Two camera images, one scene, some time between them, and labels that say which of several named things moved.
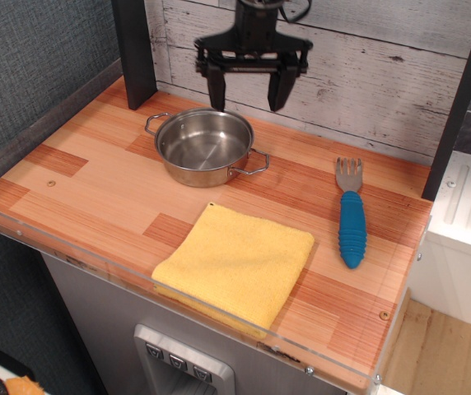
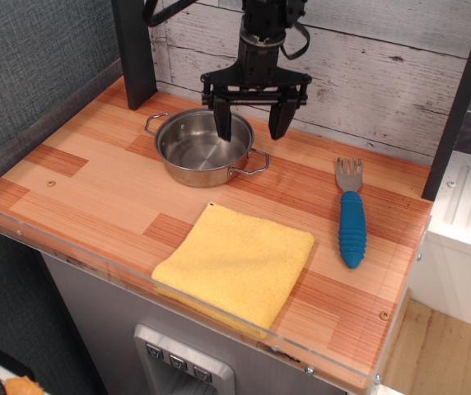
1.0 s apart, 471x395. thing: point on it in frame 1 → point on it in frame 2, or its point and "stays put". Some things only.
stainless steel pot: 202,147 stays put
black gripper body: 254,44 → 254,78
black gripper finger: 216,86 → 222,118
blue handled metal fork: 352,235 stays put
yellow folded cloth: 235,269 stays put
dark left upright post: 135,50 stays put
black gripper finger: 281,83 → 280,117
